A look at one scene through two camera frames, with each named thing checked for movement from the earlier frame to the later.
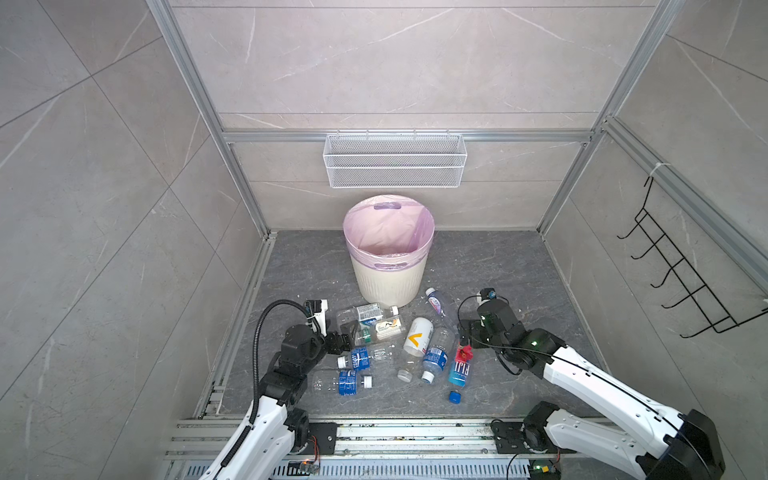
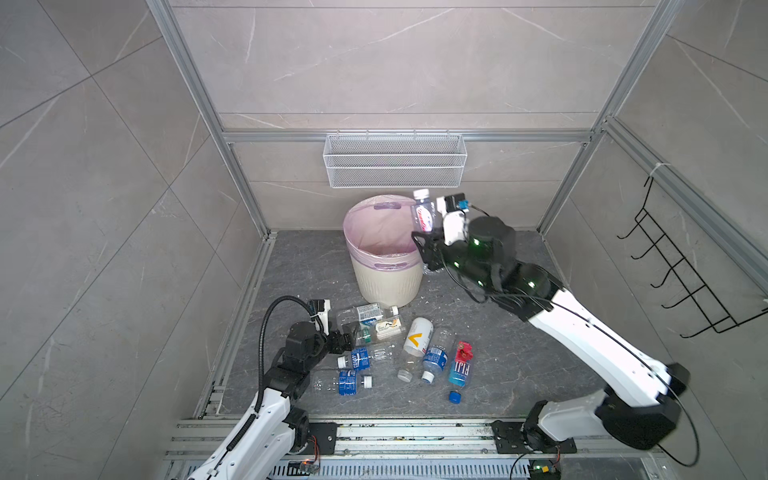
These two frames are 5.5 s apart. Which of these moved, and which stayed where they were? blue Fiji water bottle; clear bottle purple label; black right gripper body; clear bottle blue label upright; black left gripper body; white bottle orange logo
Moved: clear bottle purple label; black right gripper body
Stayed: black left gripper body; white bottle orange logo; clear bottle blue label upright; blue Fiji water bottle
